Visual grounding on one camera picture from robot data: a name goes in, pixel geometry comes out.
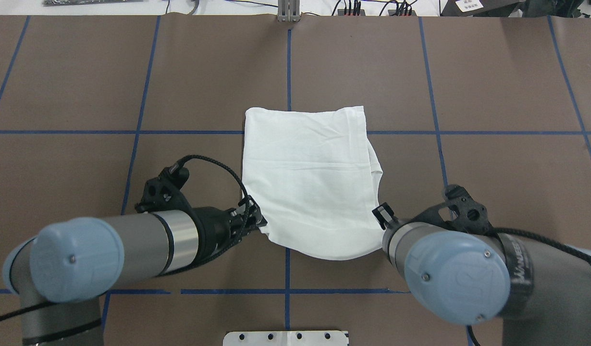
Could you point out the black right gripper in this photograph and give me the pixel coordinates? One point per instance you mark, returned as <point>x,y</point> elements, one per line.
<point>383,214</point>

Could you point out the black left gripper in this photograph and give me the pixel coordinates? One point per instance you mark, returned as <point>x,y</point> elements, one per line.
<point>213,228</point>

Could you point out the white long-sleeve printed T-shirt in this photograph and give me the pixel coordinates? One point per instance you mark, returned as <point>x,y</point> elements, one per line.
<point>316,178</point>

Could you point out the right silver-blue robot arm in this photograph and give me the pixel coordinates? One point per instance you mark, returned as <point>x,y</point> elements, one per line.
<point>467,273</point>

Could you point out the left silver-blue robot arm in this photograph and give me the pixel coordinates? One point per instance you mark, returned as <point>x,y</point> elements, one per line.
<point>60,274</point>

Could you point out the lower black orange adapter box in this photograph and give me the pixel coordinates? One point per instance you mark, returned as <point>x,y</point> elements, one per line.
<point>402,8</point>

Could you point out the black orange adapter box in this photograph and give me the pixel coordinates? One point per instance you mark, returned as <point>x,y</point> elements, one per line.
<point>402,8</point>
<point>350,8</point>

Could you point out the upper black orange adapter box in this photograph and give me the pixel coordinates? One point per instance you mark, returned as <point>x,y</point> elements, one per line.
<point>350,8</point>

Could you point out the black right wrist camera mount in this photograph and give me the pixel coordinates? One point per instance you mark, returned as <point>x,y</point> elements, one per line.
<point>470,217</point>

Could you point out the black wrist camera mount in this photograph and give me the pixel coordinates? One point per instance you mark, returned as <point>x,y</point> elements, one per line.
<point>470,217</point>
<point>164,192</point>

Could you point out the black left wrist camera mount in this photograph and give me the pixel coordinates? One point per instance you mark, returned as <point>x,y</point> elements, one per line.
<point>164,192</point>

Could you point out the aluminium frame post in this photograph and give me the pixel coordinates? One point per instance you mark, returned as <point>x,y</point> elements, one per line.
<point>288,11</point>

